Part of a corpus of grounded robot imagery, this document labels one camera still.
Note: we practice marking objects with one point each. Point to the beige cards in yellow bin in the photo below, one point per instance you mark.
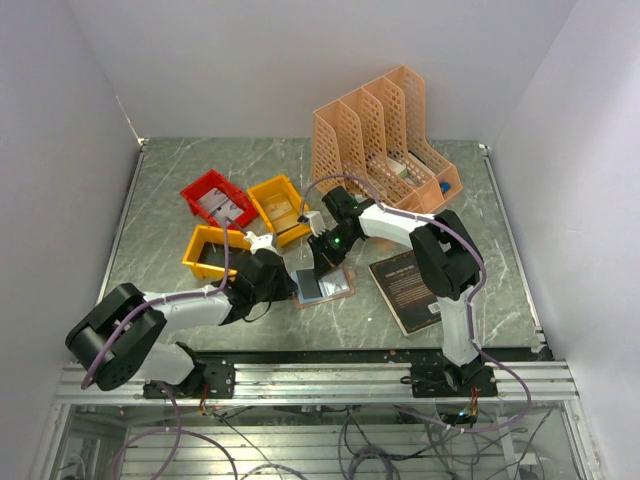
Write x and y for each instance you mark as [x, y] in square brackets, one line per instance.
[280, 212]

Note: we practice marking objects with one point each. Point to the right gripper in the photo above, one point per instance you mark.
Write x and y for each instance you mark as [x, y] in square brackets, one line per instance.
[321, 264]

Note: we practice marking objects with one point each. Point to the orange plastic file organizer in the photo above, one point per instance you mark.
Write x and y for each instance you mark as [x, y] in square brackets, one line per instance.
[377, 133]

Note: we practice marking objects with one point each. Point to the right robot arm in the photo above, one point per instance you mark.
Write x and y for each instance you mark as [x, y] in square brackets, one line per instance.
[448, 261]

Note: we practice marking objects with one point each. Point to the silver cards in red bin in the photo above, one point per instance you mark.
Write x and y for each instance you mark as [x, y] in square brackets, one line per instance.
[216, 206]

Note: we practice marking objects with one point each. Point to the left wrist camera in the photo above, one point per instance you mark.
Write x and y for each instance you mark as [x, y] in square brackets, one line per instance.
[266, 241]

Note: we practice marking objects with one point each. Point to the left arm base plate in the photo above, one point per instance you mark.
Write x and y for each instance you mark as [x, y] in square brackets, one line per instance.
[214, 380]

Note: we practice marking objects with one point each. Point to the yellow bin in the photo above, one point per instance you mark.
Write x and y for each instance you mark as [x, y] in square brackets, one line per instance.
[280, 184]
[205, 233]

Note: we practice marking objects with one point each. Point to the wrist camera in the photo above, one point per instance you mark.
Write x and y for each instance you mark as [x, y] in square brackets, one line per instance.
[266, 241]
[314, 220]

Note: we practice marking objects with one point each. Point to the black item in yellow bin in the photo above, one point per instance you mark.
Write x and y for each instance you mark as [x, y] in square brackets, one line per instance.
[213, 255]

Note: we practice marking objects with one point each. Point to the aluminium mounting rail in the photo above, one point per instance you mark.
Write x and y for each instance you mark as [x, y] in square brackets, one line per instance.
[307, 384]

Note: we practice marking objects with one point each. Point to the black book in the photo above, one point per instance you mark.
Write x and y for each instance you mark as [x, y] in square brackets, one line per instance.
[413, 306]

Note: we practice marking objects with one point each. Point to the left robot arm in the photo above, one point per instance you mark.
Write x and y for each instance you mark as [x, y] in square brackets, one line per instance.
[118, 338]

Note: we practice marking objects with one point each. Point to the silver VIP credit card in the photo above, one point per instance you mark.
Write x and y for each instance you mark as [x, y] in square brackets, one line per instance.
[334, 283]

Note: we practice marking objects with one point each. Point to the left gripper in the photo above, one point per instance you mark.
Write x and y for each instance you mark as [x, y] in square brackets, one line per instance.
[287, 284]

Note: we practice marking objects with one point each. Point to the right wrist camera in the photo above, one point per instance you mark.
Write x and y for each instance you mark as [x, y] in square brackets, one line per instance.
[314, 220]

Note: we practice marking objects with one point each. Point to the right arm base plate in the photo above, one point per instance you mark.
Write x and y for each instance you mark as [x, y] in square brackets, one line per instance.
[440, 380]

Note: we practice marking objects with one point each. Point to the red plastic bin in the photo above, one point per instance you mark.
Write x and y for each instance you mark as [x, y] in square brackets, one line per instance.
[213, 179]

